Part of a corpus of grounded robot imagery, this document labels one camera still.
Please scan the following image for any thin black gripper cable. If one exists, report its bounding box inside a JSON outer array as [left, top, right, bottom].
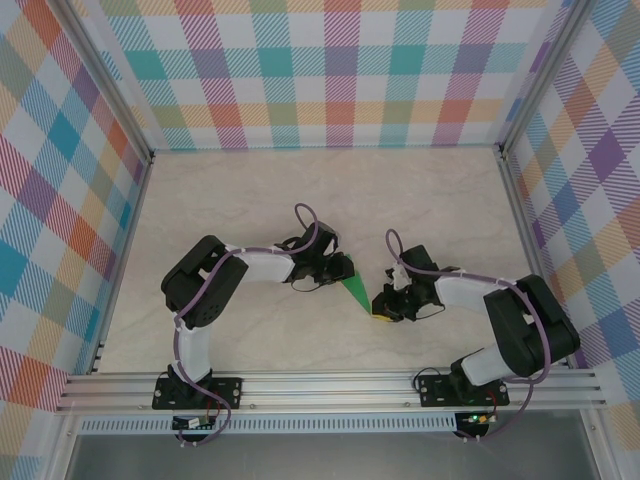
[[290, 278, 329, 295], [413, 303, 447, 322]]

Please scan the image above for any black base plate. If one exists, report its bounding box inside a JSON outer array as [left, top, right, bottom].
[[417, 374, 510, 407], [152, 377, 244, 411]]

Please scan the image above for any thin black left gripper cable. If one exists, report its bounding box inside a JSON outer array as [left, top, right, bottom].
[[290, 278, 329, 295]]

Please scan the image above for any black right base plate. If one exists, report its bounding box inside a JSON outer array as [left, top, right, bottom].
[[417, 374, 510, 407]]

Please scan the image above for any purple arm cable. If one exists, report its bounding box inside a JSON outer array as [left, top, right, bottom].
[[172, 202, 322, 449], [384, 228, 555, 444]]

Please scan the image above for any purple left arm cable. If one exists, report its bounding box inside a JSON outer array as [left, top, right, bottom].
[[172, 202, 322, 449]]

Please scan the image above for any aluminium frame post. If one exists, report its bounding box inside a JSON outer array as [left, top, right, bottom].
[[57, 0, 156, 164], [494, 0, 599, 156]]

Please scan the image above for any left circuit board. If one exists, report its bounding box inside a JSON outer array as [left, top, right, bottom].
[[172, 415, 216, 431]]

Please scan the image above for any aluminium frame leg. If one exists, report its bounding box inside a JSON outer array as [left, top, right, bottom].
[[45, 413, 77, 480], [582, 409, 615, 480]]

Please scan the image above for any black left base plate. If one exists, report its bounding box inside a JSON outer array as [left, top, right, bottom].
[[152, 377, 244, 411]]

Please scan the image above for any thin black right gripper cable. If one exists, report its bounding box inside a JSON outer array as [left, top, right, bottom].
[[413, 303, 447, 322]]

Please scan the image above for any green paper sheet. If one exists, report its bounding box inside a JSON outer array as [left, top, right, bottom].
[[338, 253, 374, 315]]

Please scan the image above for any thin black base wire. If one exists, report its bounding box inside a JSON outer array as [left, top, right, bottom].
[[410, 367, 445, 397]]

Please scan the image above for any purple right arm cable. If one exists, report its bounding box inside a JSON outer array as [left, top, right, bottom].
[[384, 228, 555, 444]]

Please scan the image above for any aluminium mounting rail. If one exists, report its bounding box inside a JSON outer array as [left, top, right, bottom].
[[54, 367, 609, 414]]

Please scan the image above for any aluminium side rail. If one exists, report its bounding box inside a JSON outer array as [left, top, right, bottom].
[[497, 147, 571, 371], [89, 154, 156, 376]]

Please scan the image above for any perforated metal cable tray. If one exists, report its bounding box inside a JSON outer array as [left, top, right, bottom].
[[79, 417, 459, 435]]

